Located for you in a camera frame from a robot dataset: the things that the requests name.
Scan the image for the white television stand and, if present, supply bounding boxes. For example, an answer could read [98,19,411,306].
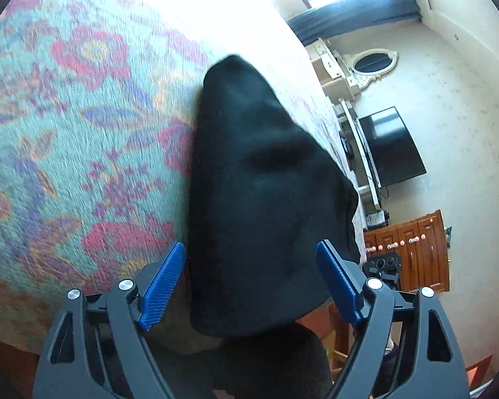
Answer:
[334,98,384,211]

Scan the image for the bed with floral bedspread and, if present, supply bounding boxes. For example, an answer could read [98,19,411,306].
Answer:
[0,0,367,355]

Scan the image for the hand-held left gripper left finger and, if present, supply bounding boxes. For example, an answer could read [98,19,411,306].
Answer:
[33,240,186,399]

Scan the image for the brown wooden cabinet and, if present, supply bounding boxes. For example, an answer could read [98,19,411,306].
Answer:
[363,209,450,292]

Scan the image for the black pants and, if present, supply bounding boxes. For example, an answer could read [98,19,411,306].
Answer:
[189,54,361,338]

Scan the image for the small blue white box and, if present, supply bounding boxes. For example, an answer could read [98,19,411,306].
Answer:
[365,211,390,229]

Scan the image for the cream vanity table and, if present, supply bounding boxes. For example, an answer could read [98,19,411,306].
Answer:
[309,37,359,103]

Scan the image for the oval vanity mirror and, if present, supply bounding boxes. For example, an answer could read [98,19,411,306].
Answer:
[348,49,399,90]

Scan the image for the black television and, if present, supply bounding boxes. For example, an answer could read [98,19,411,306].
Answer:
[358,106,427,188]

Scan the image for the dark blue curtain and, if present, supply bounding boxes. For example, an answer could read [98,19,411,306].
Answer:
[286,0,421,47]

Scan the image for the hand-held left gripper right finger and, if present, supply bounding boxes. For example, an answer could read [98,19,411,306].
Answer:
[316,240,468,399]

